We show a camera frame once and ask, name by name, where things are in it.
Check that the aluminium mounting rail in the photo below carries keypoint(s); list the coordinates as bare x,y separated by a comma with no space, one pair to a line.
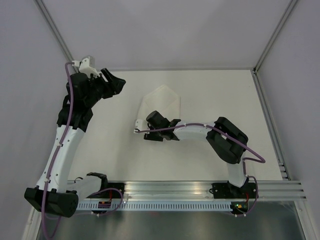
280,190

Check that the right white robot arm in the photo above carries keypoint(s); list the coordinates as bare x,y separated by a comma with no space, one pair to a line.
221,141

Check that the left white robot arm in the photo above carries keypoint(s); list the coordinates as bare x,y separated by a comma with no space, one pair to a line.
52,193

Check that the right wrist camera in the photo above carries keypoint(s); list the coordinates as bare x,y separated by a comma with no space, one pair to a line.
140,125

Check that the right aluminium frame post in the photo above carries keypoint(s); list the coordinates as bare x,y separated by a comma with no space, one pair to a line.
275,34

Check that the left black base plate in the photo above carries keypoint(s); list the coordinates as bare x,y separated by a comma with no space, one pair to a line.
114,193

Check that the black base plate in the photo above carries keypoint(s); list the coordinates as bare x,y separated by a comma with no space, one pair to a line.
224,190
114,193

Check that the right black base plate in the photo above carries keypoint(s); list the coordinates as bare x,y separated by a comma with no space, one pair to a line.
224,190

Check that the left aluminium frame post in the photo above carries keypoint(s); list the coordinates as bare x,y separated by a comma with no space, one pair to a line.
45,13

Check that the white slotted cable duct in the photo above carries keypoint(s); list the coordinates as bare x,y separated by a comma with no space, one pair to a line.
175,206

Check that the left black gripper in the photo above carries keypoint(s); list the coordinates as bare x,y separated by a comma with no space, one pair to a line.
114,85

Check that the aluminium frame post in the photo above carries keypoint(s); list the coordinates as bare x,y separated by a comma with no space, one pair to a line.
45,13
275,34

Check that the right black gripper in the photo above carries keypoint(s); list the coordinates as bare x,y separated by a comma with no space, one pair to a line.
152,137

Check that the white cloth napkin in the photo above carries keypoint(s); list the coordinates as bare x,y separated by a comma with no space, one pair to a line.
162,99

